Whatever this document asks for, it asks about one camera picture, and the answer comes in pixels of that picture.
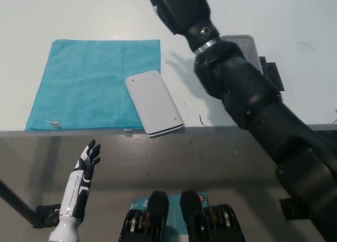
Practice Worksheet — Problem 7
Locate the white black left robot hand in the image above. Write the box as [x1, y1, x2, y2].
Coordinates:
[48, 139, 102, 242]

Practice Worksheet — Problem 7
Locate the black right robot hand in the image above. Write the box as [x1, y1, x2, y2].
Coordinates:
[145, 0, 221, 53]

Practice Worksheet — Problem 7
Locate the white grey calculator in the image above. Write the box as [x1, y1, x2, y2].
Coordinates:
[124, 70, 186, 139]

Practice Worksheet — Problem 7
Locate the grey perforated plastic basket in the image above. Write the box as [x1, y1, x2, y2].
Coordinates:
[220, 34, 263, 75]

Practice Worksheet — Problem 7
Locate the teal microfibre cloth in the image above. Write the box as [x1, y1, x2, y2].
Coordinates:
[25, 38, 162, 132]

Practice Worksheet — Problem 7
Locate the black flat pad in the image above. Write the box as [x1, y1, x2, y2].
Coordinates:
[259, 56, 285, 92]

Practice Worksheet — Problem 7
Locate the black table leg bracket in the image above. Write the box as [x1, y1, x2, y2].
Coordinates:
[278, 197, 298, 222]
[32, 204, 62, 229]

